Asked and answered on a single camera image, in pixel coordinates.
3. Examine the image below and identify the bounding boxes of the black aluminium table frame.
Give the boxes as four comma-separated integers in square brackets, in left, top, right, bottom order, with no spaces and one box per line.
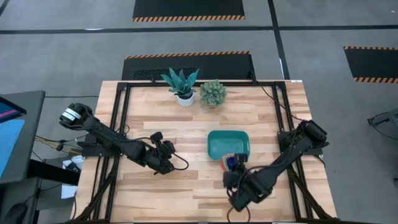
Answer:
[73,80,338,223]

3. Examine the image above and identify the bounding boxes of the round green succulent plant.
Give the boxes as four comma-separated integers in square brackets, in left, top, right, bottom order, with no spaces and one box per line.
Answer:
[199,79,228,108]

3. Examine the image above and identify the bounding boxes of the black desk bar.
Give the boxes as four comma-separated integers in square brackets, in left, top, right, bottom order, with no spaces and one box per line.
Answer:
[27,159,81,187]

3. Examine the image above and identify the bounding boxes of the yellow cable bundle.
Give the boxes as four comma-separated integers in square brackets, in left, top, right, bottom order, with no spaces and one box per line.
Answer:
[34,135,82,156]

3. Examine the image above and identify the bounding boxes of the black hazard-striped floor mat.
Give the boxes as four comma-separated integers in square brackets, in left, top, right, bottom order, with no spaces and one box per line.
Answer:
[132,0,246,22]
[343,45,398,84]
[121,50,256,81]

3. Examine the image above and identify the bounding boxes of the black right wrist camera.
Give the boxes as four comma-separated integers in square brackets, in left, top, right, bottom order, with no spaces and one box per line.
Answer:
[233,152,249,164]

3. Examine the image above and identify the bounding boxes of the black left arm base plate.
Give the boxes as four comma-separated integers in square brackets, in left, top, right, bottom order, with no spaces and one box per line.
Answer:
[76,132,127,158]

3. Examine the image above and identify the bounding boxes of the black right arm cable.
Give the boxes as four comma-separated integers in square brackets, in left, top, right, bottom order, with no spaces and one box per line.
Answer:
[254,77,305,123]

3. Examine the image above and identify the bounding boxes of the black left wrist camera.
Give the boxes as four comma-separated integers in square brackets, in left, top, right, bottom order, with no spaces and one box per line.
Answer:
[149,131,164,145]

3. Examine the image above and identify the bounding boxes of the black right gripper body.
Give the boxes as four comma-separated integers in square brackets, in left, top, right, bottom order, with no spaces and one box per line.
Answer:
[223,169,266,213]

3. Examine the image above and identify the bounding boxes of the teal plastic basket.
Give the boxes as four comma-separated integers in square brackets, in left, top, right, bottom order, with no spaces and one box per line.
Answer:
[207,129,251,161]

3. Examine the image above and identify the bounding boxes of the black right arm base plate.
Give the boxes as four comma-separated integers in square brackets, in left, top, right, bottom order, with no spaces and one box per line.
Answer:
[277,129,330,157]

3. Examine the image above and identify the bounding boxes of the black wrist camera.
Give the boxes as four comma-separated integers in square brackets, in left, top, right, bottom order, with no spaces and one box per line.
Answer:
[233,152,249,164]
[149,131,164,145]

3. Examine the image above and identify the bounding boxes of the black computer mouse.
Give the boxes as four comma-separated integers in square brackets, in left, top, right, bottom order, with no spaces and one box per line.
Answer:
[2,202,29,224]

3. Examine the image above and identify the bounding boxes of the grey monitor with blue screen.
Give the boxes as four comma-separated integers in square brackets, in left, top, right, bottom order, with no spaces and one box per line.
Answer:
[0,90,46,185]

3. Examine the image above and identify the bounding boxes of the black stand with cable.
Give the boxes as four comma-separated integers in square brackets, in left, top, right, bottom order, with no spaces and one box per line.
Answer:
[366,108,398,188]

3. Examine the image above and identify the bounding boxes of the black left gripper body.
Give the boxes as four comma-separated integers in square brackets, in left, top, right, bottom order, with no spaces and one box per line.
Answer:
[145,139,177,175]

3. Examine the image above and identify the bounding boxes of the white paper sheet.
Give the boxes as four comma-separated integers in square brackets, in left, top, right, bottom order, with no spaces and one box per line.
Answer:
[61,185,78,200]

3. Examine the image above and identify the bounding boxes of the spiky plant in white pot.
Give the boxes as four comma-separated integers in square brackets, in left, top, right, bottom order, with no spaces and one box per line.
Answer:
[160,66,200,108]

